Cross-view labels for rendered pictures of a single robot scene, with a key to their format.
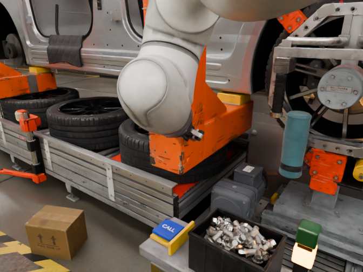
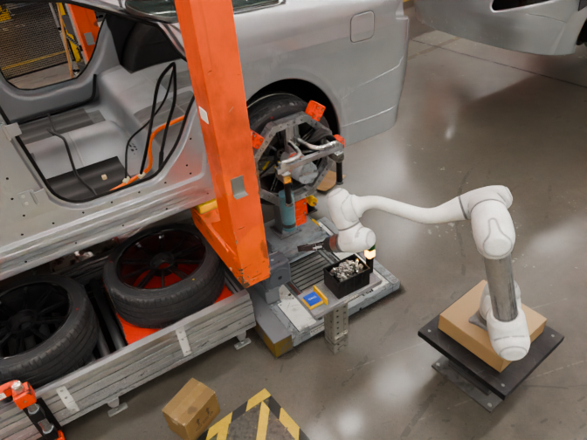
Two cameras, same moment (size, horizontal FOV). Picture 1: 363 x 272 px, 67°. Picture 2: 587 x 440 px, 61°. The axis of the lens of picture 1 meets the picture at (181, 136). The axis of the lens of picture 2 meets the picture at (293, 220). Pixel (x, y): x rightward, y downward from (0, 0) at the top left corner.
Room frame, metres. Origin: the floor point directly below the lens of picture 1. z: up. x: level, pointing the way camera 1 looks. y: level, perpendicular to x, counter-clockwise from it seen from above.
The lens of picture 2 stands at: (-0.04, 1.63, 2.35)
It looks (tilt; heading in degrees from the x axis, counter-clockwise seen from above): 38 degrees down; 296
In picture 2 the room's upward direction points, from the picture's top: 5 degrees counter-clockwise
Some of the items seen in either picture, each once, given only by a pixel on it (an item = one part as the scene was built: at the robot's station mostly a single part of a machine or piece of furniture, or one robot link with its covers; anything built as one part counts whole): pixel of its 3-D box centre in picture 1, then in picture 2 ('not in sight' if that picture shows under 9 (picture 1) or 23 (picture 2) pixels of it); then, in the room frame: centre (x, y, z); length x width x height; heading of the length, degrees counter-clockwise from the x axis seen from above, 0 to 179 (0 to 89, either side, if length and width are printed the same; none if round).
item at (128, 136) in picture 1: (174, 141); (165, 272); (1.59, 0.05, 0.39); 0.66 x 0.66 x 0.24
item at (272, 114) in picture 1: (279, 94); (287, 193); (0.94, -0.34, 0.83); 0.04 x 0.04 x 0.16
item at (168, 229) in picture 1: (168, 231); (312, 299); (0.67, 0.04, 0.47); 0.07 x 0.07 x 0.02; 54
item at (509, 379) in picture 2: not in sight; (485, 351); (-0.19, -0.18, 0.15); 0.50 x 0.50 x 0.30; 61
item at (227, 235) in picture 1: (235, 250); (346, 275); (0.55, -0.14, 0.51); 0.20 x 0.14 x 0.13; 53
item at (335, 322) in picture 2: not in sight; (335, 320); (0.59, -0.07, 0.21); 0.10 x 0.10 x 0.42; 54
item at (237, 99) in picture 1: (234, 96); (205, 201); (1.44, -0.28, 0.71); 0.14 x 0.14 x 0.05; 54
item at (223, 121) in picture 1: (218, 105); (218, 217); (1.30, -0.18, 0.69); 0.52 x 0.17 x 0.35; 144
